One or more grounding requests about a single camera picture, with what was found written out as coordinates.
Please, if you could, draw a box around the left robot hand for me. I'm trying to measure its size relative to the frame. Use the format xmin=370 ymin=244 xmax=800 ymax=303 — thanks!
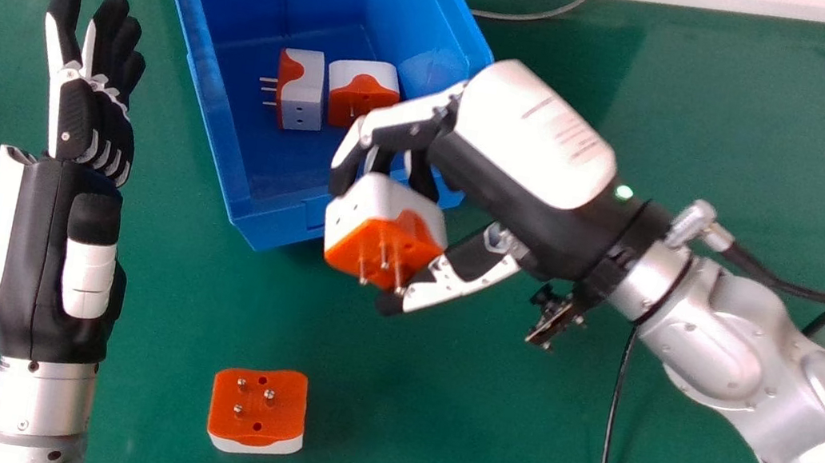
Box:
xmin=0 ymin=0 xmax=167 ymax=373

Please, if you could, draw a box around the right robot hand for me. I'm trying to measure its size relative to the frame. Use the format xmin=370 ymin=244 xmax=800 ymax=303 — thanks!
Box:
xmin=310 ymin=36 xmax=691 ymax=356

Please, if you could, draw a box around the white-and-orange plug adapter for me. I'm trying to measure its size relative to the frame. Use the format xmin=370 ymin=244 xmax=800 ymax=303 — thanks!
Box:
xmin=253 ymin=44 xmax=333 ymax=135
xmin=203 ymin=360 xmax=314 ymax=463
xmin=315 ymin=167 xmax=458 ymax=301
xmin=320 ymin=54 xmax=406 ymax=136

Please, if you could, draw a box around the blue plastic bin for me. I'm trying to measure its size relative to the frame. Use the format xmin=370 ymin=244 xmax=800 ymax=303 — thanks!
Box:
xmin=110 ymin=0 xmax=503 ymax=281

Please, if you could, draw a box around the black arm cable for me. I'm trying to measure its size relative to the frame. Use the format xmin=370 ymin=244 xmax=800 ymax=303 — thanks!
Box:
xmin=600 ymin=224 xmax=825 ymax=463

